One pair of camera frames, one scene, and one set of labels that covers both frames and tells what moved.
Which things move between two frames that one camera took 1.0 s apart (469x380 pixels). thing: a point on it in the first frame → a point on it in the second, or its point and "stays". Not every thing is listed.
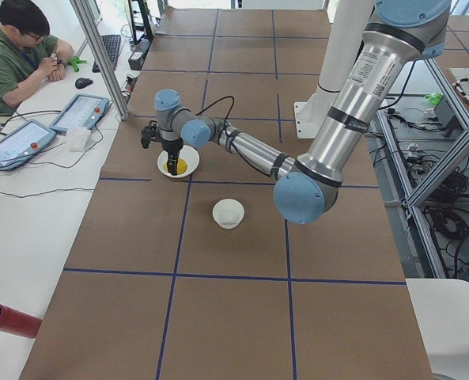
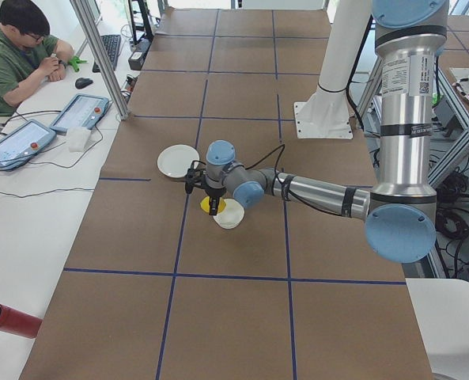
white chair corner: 451,317 stays
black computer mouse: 83,82 stays
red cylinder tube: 9,321 stays
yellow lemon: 181,166 → 205,204
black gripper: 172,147 → 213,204
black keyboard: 111,43 stays
